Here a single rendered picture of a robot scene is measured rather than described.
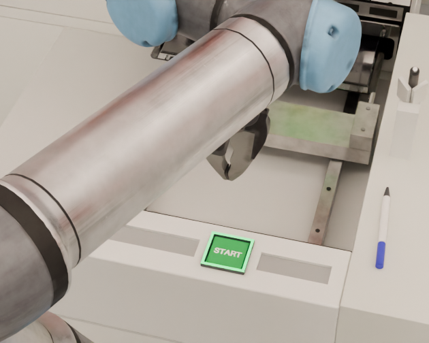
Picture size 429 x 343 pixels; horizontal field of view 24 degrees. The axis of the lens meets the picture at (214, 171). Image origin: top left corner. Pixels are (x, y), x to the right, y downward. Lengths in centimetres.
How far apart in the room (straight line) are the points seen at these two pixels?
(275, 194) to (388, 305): 38
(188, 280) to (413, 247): 29
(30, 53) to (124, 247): 76
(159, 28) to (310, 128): 72
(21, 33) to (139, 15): 107
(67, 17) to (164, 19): 101
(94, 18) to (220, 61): 110
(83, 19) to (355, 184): 61
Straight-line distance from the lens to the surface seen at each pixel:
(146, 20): 86
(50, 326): 97
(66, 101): 170
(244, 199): 151
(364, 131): 151
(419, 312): 121
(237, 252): 125
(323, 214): 146
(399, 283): 123
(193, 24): 85
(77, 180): 64
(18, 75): 199
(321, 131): 154
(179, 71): 72
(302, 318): 123
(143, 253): 125
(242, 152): 110
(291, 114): 157
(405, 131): 135
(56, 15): 186
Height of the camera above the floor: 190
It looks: 44 degrees down
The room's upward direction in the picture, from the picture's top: straight up
